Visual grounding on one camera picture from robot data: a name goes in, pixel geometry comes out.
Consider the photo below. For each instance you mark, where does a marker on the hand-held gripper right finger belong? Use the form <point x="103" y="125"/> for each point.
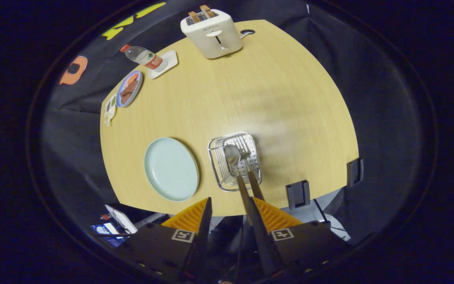
<point x="266" y="240"/>

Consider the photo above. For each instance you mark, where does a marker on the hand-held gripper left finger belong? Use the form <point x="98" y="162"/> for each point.
<point x="164" y="248"/>

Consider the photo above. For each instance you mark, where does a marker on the white board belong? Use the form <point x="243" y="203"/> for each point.
<point x="123" y="220"/>

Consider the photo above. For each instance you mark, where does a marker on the black table clamp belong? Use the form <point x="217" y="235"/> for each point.
<point x="355" y="172"/>
<point x="298" y="195"/>

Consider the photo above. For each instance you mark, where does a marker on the lit screen device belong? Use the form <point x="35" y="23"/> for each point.
<point x="106" y="230"/>

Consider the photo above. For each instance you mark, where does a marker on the pale green plate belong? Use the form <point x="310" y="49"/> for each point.
<point x="170" y="169"/>

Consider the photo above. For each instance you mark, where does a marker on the square metal drain basket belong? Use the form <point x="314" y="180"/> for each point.
<point x="216" y="165"/>

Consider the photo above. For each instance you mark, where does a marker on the white divided sauce dish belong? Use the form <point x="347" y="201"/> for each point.
<point x="110" y="108"/>

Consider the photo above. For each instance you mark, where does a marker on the blue plate with food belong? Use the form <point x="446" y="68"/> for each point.
<point x="129" y="90"/>

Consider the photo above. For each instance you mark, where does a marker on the black backdrop cloth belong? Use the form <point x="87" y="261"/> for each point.
<point x="388" y="118"/>

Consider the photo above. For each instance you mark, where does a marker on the white square coaster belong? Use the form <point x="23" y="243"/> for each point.
<point x="170" y="63"/>

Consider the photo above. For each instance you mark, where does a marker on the clear water bottle red label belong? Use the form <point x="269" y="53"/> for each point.
<point x="146" y="58"/>

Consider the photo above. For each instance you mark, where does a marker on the white toaster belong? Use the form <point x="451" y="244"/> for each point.
<point x="215" y="39"/>

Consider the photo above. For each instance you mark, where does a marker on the toast slice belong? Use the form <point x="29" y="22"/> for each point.
<point x="194" y="17"/>
<point x="207" y="11"/>

